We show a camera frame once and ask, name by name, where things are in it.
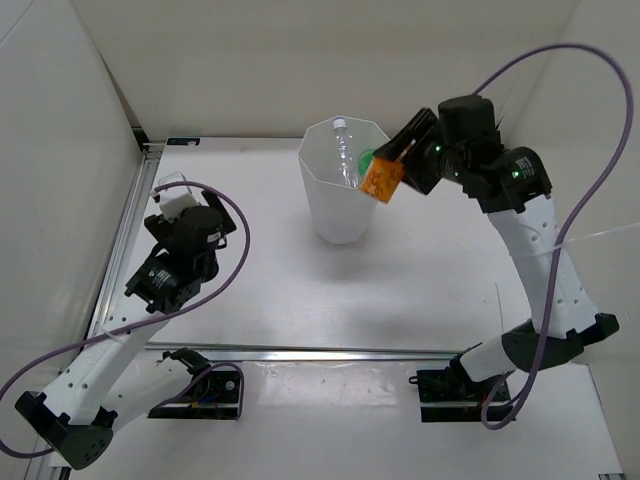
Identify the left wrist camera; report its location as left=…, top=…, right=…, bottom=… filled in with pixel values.
left=150, top=185, right=199, bottom=223

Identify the aluminium rail front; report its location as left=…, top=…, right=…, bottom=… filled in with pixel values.
left=143, top=342, right=458, bottom=362

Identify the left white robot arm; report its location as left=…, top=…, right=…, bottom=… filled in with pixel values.
left=15, top=183, right=249, bottom=470

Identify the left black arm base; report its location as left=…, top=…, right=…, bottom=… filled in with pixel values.
left=147, top=362, right=245, bottom=421

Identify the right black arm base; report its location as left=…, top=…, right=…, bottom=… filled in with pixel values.
left=408, top=368, right=513, bottom=423

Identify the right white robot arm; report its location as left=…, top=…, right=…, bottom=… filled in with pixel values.
left=373, top=94, right=619, bottom=400

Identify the white octagonal plastic bin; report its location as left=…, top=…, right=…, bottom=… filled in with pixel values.
left=298, top=116, right=388, bottom=245

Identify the orange juice bottle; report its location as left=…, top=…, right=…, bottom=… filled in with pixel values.
left=359, top=156, right=404, bottom=204

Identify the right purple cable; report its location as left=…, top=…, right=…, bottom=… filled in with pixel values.
left=472, top=43, right=635, bottom=430

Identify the green plastic soda bottle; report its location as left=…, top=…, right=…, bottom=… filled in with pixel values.
left=358, top=149, right=374, bottom=177

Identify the clear unlabeled plastic bottle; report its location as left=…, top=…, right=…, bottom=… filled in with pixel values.
left=332, top=117, right=360, bottom=188

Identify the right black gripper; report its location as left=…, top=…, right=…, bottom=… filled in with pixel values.
left=372, top=109, right=466, bottom=197

